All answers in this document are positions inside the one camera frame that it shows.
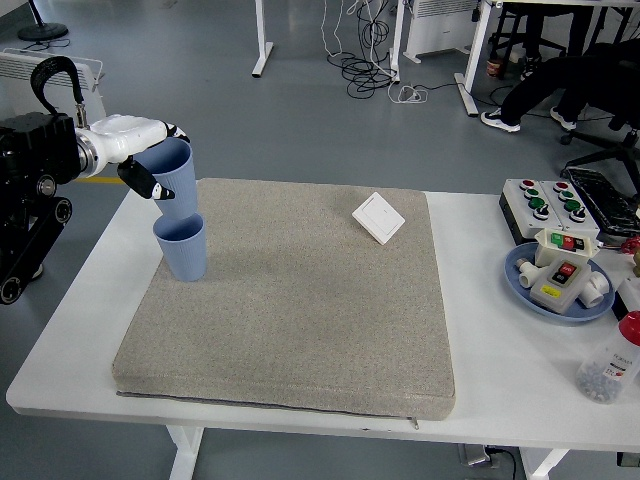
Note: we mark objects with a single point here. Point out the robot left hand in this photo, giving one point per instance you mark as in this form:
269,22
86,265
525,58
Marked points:
125,135

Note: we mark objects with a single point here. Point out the blue ribbed plastic cup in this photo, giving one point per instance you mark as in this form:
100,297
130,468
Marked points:
182,255
177,175

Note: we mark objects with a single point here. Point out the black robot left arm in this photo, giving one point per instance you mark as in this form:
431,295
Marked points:
30,150

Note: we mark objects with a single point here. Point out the white push-button control box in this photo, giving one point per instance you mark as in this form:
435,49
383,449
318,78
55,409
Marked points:
586,225
520,217

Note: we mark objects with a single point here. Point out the white panel heater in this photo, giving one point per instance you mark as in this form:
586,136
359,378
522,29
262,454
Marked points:
15,70
440,30

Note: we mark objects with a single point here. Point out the black fan stand base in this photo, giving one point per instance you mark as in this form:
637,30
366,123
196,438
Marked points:
44,32

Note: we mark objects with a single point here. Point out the white desk leg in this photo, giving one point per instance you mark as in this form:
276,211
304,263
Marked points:
472,60
262,50
396,50

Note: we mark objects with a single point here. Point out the grey-brown cushion mat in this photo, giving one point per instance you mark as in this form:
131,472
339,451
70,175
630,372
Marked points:
310,310

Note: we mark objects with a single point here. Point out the brown can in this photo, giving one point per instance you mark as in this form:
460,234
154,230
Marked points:
495,69

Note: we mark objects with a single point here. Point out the seated person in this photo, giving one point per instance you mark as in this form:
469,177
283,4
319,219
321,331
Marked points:
540,85
531,65

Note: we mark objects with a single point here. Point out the white pipe fitting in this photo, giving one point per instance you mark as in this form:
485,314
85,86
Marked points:
597,292
527,280

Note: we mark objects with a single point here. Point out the white table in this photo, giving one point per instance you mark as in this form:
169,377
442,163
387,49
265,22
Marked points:
500,360

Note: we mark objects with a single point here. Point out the blue plate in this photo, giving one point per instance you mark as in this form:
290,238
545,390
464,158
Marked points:
530,302

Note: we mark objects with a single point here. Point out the grey power strip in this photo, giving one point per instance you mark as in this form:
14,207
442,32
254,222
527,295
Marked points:
475,455

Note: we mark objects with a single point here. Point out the black keyboard tray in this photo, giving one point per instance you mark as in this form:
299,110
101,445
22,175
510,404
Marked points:
605,200

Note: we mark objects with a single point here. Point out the black office chair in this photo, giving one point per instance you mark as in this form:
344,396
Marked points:
625,150

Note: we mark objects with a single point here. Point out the red small object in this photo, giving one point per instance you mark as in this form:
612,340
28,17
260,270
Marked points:
632,245

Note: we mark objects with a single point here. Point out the clear jar with red lid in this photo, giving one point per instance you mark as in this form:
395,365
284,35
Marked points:
610,360

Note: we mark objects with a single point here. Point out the white wall switch plate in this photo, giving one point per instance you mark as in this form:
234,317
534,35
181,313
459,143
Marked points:
378,217

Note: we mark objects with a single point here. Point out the white switch with green red buttons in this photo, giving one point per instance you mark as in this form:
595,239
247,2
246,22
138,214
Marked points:
545,252

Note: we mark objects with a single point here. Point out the grey switch with yellow label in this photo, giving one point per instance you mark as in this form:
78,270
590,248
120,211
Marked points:
560,295

